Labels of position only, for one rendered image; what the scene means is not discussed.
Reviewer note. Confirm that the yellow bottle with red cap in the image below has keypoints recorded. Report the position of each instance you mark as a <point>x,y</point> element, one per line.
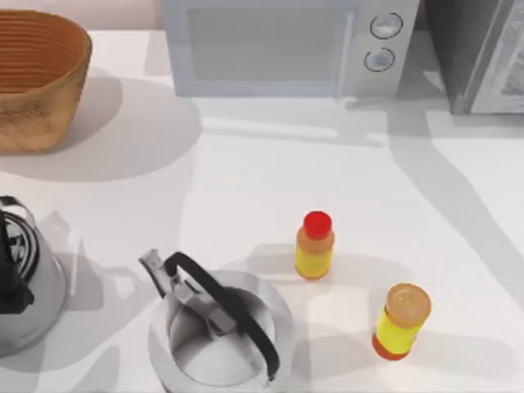
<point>314,249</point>

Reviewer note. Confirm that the pale microwave oven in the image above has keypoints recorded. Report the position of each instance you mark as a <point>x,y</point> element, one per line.
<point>262,49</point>

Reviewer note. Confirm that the microwave knob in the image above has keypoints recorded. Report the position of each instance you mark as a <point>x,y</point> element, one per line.
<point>379,60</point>
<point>385,25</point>

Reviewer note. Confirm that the yellow bottle with orange base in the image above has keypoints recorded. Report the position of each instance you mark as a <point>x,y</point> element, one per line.
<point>401,323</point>

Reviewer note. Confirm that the brown woven basket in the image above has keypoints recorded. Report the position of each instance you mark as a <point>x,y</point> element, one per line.
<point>39,102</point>

